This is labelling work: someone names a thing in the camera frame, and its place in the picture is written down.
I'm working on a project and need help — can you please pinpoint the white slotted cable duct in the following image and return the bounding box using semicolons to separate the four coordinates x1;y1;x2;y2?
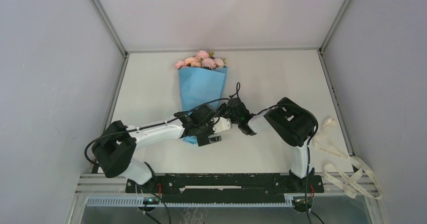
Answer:
86;196;295;207

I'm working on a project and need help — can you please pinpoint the pink flower bunch stem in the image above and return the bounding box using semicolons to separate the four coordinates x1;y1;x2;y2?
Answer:
214;58;227;68

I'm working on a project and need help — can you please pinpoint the white printed ribbon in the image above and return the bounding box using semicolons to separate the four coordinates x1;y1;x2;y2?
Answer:
312;117;384;200

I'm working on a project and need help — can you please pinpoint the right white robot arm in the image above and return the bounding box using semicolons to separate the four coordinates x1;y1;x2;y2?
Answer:
219;97;318;192

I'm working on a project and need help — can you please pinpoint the blue wrapping paper sheet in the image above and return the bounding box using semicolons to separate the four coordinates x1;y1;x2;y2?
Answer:
174;67;228;142

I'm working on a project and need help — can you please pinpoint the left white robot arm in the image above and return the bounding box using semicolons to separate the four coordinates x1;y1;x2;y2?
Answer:
88;104;232;192

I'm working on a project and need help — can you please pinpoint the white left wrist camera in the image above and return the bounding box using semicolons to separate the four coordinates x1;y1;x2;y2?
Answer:
212;117;232;133

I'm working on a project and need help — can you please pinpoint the left circuit board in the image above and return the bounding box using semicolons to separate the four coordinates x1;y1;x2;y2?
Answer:
143;197;161;205

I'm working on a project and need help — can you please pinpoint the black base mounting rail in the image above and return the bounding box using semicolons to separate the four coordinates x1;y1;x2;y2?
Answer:
125;173;325;203

